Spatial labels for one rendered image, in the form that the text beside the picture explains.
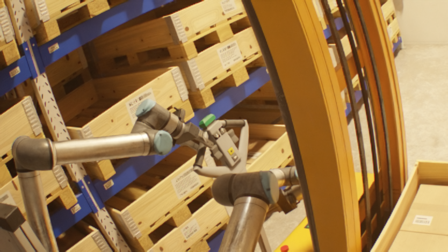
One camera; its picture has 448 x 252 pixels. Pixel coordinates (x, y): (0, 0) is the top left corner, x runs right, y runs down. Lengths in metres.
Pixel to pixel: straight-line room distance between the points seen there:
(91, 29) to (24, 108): 0.66
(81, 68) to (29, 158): 2.39
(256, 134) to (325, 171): 2.68
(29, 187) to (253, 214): 0.83
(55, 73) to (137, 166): 1.37
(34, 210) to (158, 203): 1.29
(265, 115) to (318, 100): 2.94
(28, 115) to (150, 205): 1.02
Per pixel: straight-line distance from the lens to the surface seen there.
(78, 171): 2.43
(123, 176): 2.59
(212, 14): 2.97
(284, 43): 1.11
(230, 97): 3.11
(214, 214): 3.00
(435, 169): 2.00
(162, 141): 1.63
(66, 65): 3.67
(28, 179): 1.56
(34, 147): 1.43
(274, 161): 3.42
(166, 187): 2.70
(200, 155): 1.91
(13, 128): 2.18
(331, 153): 1.20
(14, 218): 0.98
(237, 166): 2.05
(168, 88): 2.69
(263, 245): 2.31
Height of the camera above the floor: 2.10
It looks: 21 degrees down
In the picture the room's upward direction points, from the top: 20 degrees counter-clockwise
